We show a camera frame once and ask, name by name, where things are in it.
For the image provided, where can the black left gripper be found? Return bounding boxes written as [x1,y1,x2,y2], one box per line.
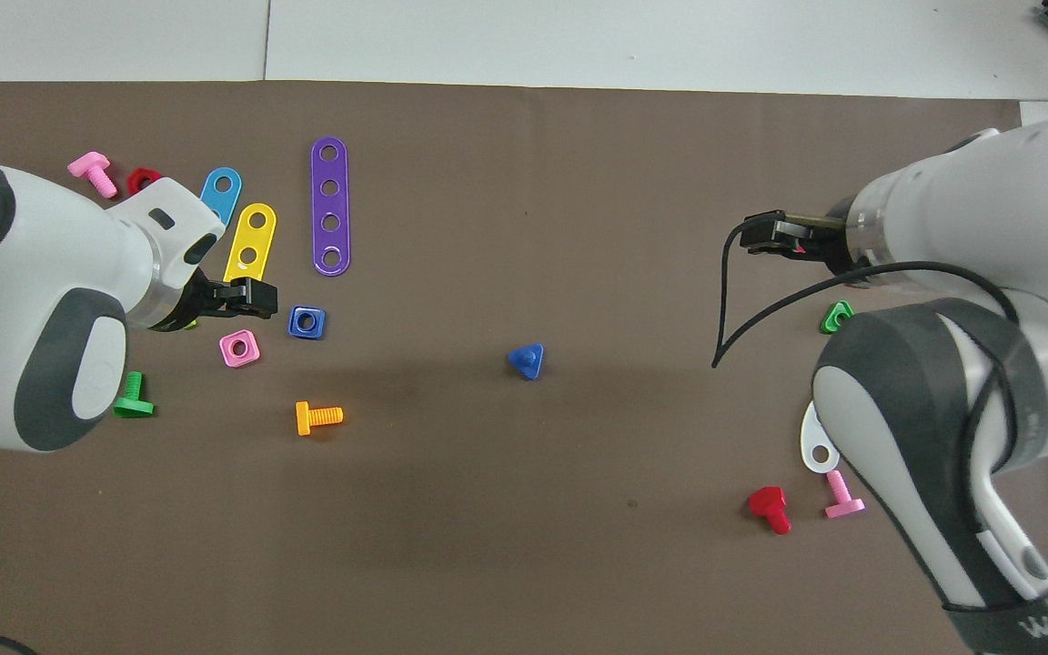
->
[156,273,277,333]

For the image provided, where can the pink plastic screw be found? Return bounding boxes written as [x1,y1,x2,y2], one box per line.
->
[67,151,118,199]
[824,469,866,519]

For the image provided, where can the orange plastic screw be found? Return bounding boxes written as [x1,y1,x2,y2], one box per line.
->
[295,401,344,437]

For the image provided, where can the pink square nut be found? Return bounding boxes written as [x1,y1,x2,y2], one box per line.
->
[219,329,262,368]

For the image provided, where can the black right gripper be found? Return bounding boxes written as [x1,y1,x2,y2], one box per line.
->
[742,211,852,269]

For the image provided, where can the blue triangle-head screw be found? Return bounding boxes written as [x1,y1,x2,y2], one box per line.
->
[507,343,546,381]

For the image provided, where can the blue two-hole strip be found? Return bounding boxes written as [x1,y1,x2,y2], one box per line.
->
[200,167,243,228]

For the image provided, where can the green plastic screw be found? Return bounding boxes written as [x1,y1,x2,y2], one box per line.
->
[115,371,156,419]

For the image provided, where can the red plastic screw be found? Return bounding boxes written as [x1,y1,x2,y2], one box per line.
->
[747,486,793,536]

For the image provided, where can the white curved hole plate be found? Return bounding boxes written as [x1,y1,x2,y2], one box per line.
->
[800,400,843,474]

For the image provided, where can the brown table mat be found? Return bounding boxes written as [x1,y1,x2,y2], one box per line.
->
[0,80,1048,655]

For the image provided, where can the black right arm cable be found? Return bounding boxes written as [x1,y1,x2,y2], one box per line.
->
[712,223,1034,474]

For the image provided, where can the yellow three-hole strip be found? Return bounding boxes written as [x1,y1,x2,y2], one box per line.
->
[222,203,277,285]

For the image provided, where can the purple four-hole strip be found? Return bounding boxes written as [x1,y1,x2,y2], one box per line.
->
[310,136,351,277]

